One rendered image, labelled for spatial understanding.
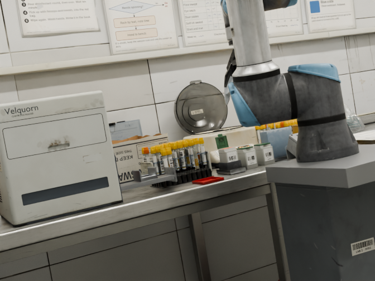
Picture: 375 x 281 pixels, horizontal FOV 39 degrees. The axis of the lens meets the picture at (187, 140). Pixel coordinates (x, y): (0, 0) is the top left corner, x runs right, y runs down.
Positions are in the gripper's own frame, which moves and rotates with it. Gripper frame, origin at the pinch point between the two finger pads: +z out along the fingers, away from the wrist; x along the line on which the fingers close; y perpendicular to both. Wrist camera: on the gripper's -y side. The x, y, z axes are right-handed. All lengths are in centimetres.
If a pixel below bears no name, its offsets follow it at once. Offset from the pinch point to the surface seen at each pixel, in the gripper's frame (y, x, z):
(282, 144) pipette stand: 2.1, 8.6, 16.2
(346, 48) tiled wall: -69, 80, -14
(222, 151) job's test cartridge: 10.7, -14.7, 13.2
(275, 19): -60, 42, -32
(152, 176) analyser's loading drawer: 21.8, -38.9, 14.7
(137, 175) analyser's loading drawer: 20.6, -42.8, 13.8
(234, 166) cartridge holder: 12.8, -12.4, 18.2
